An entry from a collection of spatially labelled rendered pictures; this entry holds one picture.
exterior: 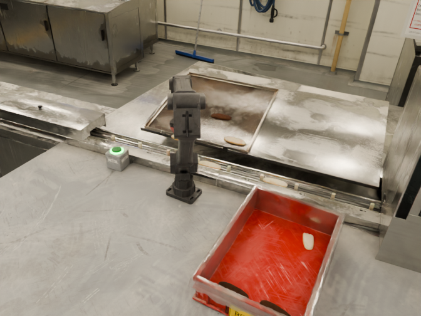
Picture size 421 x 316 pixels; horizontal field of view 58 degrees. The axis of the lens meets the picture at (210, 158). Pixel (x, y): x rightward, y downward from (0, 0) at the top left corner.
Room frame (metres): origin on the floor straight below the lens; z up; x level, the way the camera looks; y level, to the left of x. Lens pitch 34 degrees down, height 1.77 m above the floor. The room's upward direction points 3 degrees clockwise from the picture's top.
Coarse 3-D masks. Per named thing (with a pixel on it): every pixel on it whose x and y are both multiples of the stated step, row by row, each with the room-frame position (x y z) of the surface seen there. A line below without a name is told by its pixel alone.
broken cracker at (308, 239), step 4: (304, 236) 0.93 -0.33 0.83; (308, 236) 0.92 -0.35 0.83; (312, 236) 0.93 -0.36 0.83; (304, 240) 0.91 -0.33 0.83; (308, 240) 0.91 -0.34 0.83; (312, 240) 0.91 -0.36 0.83; (304, 244) 0.89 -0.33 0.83; (308, 244) 0.89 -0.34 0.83; (312, 244) 0.89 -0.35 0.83; (308, 248) 0.88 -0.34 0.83; (312, 248) 0.88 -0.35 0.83
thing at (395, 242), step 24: (408, 96) 1.31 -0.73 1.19; (408, 120) 1.14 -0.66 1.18; (408, 144) 1.01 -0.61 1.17; (384, 168) 1.27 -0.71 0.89; (408, 168) 0.89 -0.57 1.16; (384, 192) 1.09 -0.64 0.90; (408, 192) 1.04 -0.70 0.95; (384, 216) 0.95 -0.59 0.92; (408, 216) 0.83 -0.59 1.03; (384, 240) 0.85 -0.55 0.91; (408, 240) 0.83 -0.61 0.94; (408, 264) 0.82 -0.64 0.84
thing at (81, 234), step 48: (0, 192) 1.10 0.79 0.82; (48, 192) 1.11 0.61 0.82; (96, 192) 1.12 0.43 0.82; (144, 192) 1.13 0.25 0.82; (0, 240) 0.86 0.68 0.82; (48, 240) 0.87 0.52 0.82; (96, 240) 0.88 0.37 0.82; (144, 240) 0.89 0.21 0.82; (192, 240) 0.90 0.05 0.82; (0, 288) 0.68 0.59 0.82; (48, 288) 0.68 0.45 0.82; (96, 288) 0.69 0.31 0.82; (144, 288) 0.70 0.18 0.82; (192, 288) 0.71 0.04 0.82; (336, 288) 0.73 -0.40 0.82; (384, 288) 0.74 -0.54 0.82
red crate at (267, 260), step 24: (264, 216) 1.02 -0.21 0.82; (240, 240) 0.90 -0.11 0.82; (264, 240) 0.91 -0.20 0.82; (288, 240) 0.91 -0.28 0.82; (240, 264) 0.80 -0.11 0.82; (264, 264) 0.81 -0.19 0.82; (288, 264) 0.81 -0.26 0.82; (312, 264) 0.81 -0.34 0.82; (264, 288) 0.71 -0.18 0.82; (288, 288) 0.72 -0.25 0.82; (312, 288) 0.72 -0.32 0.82; (288, 312) 0.64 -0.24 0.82
